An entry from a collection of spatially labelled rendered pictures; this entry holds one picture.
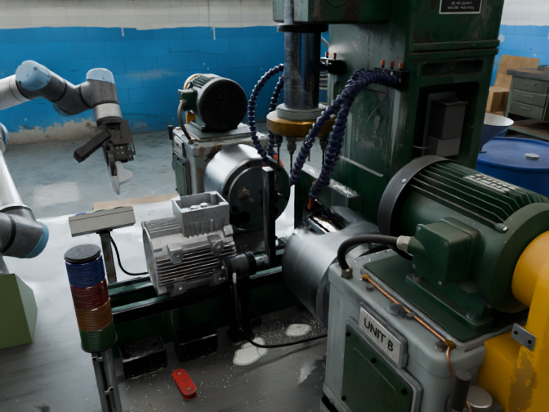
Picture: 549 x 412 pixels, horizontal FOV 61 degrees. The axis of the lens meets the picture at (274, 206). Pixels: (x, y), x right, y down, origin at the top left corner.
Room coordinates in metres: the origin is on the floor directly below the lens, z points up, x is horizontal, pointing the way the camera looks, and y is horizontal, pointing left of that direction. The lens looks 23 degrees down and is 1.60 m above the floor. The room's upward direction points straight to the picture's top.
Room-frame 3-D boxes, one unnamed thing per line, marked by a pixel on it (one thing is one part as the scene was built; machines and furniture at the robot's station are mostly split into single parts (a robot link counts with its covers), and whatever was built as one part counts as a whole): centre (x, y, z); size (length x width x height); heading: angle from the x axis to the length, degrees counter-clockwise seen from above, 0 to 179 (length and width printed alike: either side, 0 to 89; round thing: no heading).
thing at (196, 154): (1.74, 0.22, 0.99); 0.35 x 0.31 x 0.37; 25
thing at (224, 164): (1.52, 0.12, 1.04); 0.37 x 0.25 x 0.25; 25
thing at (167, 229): (1.08, 0.22, 1.01); 0.20 x 0.19 x 0.19; 115
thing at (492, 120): (2.45, -1.12, 0.93); 0.25 x 0.24 x 0.25; 110
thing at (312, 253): (0.90, -0.18, 1.04); 0.41 x 0.25 x 0.25; 25
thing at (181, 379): (0.82, 0.21, 0.81); 0.09 x 0.03 x 0.02; 33
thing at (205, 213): (1.09, 0.19, 1.11); 0.12 x 0.11 x 0.07; 115
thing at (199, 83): (1.76, 0.27, 1.16); 0.33 x 0.26 x 0.42; 25
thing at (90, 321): (0.70, 0.32, 1.10); 0.06 x 0.06 x 0.04
